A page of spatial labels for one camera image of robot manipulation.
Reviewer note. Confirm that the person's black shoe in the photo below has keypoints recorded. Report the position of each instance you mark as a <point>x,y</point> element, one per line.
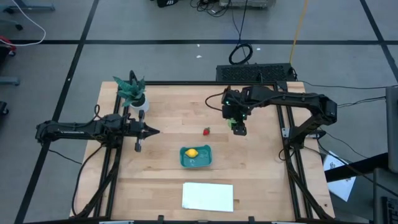
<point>166,2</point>

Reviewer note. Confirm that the red cart base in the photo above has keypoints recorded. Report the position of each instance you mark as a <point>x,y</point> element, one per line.
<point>7,43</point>

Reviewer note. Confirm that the yellow lemon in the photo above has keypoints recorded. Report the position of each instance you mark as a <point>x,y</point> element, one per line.
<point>191,152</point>

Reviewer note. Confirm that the green leafy plant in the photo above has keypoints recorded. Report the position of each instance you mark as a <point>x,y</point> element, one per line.
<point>132,91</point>

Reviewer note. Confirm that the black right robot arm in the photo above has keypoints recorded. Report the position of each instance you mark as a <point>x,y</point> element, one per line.
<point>295,98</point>

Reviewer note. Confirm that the teal plastic tupperware container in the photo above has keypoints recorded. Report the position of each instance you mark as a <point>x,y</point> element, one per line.
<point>203,160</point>

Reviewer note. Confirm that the silver base bracket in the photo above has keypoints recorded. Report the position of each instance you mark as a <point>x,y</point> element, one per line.
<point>286,132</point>

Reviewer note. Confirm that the black perforated computer case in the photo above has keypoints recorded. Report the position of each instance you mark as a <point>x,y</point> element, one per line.
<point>248,73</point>

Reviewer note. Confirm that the red strawberry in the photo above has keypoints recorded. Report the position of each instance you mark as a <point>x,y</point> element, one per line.
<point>206,132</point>

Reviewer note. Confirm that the dark side desk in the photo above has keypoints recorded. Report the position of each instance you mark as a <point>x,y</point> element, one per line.
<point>384,183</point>

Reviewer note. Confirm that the black metal table frame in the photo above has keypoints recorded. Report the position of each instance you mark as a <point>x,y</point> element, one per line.
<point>211,83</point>

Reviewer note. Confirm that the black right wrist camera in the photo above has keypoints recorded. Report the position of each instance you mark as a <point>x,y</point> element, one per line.
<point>229,107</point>

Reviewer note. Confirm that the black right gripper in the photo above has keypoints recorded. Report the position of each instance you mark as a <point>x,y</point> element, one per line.
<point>241,129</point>

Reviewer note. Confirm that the grey furniture leg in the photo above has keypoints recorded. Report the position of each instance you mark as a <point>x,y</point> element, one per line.
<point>9,81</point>
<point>31,7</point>

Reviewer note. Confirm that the white printed paper sheet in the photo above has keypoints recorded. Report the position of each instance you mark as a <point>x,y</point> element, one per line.
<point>340,186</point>

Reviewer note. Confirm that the white plant pot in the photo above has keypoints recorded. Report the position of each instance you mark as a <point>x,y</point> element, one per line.
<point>143,105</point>

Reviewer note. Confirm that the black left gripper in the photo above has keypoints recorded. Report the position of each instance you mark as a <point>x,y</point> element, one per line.
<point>133,129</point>

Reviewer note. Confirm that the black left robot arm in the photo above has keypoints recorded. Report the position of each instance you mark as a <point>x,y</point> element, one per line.
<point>71,130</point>

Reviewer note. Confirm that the silver equipment box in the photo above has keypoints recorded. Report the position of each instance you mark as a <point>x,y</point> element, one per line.
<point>248,3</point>

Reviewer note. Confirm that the white folded cloth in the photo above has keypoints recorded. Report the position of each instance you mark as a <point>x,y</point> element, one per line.
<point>207,197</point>

